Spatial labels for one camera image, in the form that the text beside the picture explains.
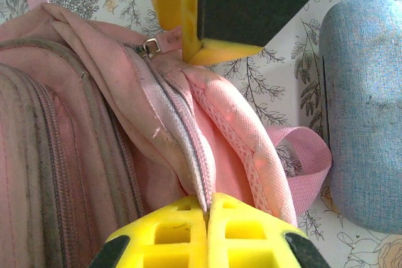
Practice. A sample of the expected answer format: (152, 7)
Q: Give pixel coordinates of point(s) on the floral table cloth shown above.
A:
(276, 92)

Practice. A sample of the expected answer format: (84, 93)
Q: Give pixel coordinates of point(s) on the blue fabric glasses case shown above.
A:
(361, 108)

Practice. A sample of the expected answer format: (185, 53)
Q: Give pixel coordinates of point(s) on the pink backpack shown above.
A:
(94, 123)

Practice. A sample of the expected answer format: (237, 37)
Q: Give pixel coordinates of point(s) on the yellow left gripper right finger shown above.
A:
(245, 236)

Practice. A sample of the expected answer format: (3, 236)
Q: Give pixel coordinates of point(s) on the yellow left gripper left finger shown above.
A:
(176, 236)

